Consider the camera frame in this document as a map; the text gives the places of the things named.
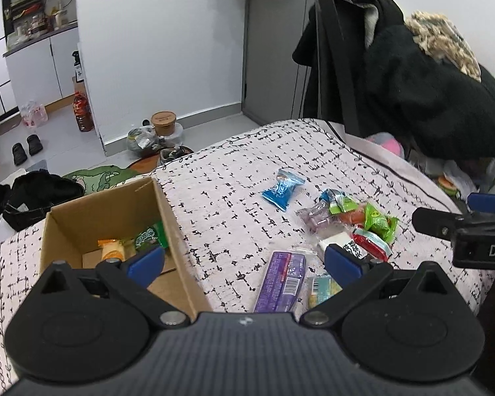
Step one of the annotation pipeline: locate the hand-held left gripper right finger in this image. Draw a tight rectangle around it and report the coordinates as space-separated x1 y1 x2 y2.
299 243 458 330

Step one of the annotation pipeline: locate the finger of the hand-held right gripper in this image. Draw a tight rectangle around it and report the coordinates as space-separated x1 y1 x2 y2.
412 207 463 240
467 192 495 215

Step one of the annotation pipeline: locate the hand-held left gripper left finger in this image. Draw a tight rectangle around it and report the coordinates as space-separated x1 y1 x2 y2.
35 244 191 331

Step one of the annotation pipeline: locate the white labelled cake packet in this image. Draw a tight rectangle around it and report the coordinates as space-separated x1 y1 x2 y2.
317 231 366 263

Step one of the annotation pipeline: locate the dark green snack packet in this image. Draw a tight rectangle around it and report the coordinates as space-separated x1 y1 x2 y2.
133 220 171 253

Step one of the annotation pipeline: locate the cardboard box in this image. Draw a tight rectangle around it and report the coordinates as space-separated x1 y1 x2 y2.
38 177 214 318

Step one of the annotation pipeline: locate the orange red snack packet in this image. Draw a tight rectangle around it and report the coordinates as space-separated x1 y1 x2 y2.
338 210 368 227

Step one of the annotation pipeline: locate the clear purple snack packet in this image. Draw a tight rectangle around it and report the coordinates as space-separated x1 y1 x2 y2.
296 202 344 234

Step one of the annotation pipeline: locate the bright green snack packet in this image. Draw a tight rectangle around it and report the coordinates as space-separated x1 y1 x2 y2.
363 202 399 244

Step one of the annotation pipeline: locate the teal and green snack packet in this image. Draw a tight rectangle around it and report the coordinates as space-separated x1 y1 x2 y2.
319 188 361 215

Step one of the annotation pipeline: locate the long purple snack packet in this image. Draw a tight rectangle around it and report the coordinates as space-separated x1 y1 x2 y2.
253 251 308 313

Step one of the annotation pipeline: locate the small light blue packet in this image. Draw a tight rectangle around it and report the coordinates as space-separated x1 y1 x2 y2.
306 274 343 310

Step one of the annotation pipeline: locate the white plastic bag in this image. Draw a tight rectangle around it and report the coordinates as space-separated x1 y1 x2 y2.
421 159 492 199

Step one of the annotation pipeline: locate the pink plush toy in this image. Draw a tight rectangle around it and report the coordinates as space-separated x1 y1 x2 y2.
365 131 407 158

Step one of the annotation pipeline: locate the blue snack packet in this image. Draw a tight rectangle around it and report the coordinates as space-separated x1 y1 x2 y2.
261 168 307 214

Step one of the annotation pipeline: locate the green floor rug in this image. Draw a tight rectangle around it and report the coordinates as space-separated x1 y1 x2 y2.
62 164 157 191

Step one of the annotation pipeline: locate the grey sneaker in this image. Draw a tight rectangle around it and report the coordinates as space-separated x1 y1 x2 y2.
159 145 194 166

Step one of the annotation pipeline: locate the printed white blanket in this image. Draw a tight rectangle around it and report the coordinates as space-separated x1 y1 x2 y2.
0 118 486 396

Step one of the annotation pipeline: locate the clear bag of rubbish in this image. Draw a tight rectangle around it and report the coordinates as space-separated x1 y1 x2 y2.
126 125 156 157

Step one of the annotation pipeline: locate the black clothes pile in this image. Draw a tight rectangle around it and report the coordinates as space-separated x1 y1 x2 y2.
0 171 85 232

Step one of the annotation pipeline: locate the brown paper bucket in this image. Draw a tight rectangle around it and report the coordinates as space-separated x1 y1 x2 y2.
150 111 178 137

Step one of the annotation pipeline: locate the red cooking oil bottle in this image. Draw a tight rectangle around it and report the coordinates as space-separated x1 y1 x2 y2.
73 92 95 133

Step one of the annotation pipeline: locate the beige fur hood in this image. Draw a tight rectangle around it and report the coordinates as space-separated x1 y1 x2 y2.
404 10 483 83

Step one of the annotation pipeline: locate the black and white spray bottle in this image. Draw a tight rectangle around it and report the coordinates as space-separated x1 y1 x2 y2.
72 50 85 82

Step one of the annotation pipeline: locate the grey door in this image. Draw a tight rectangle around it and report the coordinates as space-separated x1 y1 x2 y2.
243 0 326 126

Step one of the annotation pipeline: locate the white kitchen cabinet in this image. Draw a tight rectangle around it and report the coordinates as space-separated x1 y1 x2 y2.
2 22 82 104

